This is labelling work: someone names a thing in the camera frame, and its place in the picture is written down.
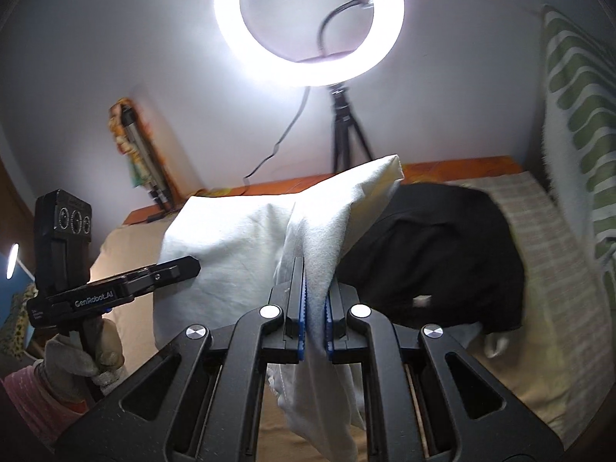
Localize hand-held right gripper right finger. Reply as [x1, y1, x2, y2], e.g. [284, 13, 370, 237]
[323, 283, 565, 462]

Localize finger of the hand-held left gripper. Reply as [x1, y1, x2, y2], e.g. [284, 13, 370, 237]
[122, 255, 202, 300]

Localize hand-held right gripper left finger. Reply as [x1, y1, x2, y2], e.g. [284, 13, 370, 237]
[53, 257, 309, 462]

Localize white t-shirt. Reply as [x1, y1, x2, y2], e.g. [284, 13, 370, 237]
[153, 154, 404, 462]

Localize person's left forearm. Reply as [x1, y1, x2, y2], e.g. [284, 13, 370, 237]
[0, 360, 90, 446]

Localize person's left hand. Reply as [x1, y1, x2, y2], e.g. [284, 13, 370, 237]
[42, 318, 126, 403]

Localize beige fleece blanket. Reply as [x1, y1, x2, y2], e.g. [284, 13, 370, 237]
[89, 187, 569, 462]

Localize leopard print cloth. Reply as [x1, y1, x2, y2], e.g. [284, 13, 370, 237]
[0, 283, 40, 361]

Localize black garment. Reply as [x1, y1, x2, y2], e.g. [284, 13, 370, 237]
[336, 182, 526, 336]

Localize white garment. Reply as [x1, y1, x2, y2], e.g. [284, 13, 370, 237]
[459, 322, 512, 360]

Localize beige striped towel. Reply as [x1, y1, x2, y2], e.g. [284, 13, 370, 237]
[455, 170, 609, 446]

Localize green striped pillow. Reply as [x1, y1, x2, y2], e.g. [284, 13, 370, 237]
[538, 4, 616, 273]

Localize colourful leaning picture frame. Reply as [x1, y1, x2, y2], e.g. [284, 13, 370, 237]
[119, 105, 178, 223]

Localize black power cable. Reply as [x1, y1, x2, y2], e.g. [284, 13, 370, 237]
[243, 85, 313, 184]

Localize black ring light tripod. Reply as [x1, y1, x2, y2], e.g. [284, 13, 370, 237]
[327, 84, 376, 175]

